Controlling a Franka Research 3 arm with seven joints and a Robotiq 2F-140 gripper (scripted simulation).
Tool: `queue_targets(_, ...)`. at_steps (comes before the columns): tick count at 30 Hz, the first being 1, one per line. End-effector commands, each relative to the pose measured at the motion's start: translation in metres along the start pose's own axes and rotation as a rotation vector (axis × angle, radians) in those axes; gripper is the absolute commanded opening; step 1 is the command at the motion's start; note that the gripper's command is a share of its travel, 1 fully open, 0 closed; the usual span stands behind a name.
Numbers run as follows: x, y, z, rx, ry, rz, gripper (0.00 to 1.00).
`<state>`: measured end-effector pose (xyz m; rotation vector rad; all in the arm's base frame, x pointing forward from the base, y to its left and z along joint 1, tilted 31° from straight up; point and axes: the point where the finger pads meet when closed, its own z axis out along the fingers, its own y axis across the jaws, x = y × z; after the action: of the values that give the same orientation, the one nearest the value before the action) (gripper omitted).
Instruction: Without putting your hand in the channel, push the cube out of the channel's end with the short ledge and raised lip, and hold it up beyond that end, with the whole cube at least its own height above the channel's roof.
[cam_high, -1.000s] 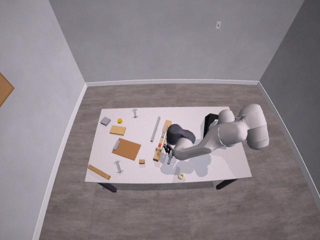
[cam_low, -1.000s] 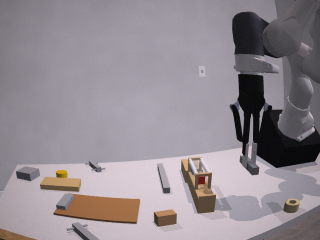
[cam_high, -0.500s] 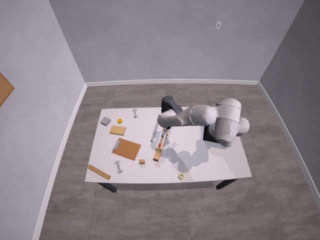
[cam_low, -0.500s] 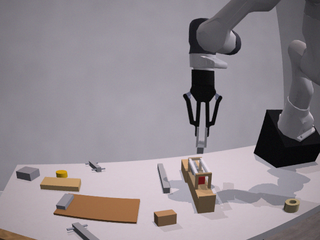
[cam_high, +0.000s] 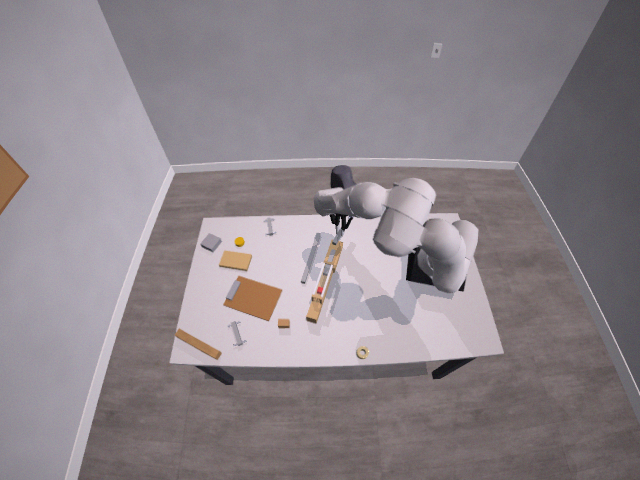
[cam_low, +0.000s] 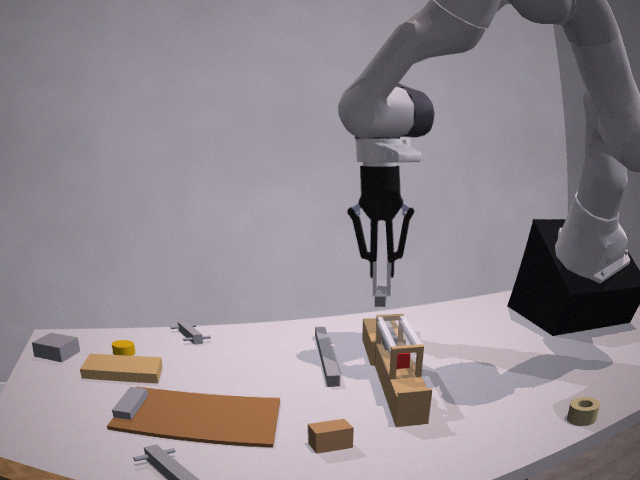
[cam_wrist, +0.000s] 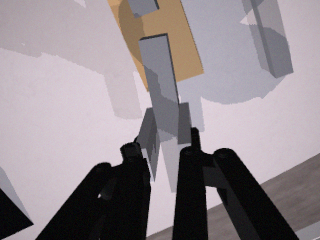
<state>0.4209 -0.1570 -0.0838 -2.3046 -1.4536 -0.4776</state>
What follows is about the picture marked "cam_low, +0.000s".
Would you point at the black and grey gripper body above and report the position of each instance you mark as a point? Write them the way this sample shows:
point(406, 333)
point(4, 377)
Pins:
point(384, 183)

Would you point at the small brown wooden block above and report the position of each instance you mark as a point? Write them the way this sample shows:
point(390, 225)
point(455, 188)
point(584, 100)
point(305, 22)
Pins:
point(330, 436)

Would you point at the tan rectangular block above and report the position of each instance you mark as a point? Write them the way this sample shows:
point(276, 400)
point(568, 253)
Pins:
point(122, 368)

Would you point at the red cube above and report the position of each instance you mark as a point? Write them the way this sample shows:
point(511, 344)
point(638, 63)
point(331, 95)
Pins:
point(403, 361)

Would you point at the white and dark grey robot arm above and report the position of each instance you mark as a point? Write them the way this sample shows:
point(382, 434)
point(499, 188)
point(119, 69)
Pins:
point(591, 243)

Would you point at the brown flat board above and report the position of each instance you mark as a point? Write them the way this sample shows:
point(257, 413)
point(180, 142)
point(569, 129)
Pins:
point(197, 417)

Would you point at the beige roll of masking tape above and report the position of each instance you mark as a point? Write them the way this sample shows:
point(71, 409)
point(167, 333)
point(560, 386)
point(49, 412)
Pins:
point(585, 415)

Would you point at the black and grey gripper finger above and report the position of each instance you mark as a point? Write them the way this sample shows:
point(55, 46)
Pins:
point(354, 213)
point(407, 212)

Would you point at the yellow short cylinder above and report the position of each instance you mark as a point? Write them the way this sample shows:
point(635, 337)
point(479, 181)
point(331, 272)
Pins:
point(123, 347)

